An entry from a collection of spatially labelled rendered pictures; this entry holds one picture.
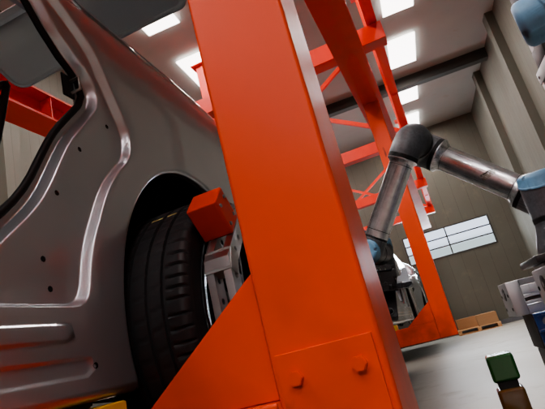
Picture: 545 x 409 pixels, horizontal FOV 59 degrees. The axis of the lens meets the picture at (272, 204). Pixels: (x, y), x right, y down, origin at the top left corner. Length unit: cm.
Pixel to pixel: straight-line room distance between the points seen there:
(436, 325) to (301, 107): 423
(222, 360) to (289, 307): 13
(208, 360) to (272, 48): 50
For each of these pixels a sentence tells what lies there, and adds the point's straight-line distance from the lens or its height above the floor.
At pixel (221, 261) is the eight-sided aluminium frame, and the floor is 95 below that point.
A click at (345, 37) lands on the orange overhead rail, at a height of 298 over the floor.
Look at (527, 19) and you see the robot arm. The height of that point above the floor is 110.
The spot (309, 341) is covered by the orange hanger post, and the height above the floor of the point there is 75.
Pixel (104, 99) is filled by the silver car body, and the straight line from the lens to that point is 133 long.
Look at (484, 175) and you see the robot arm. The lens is 167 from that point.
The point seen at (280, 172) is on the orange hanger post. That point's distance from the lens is 73.
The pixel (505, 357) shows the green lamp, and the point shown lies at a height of 65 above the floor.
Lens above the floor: 74
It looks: 17 degrees up
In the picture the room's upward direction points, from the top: 14 degrees counter-clockwise
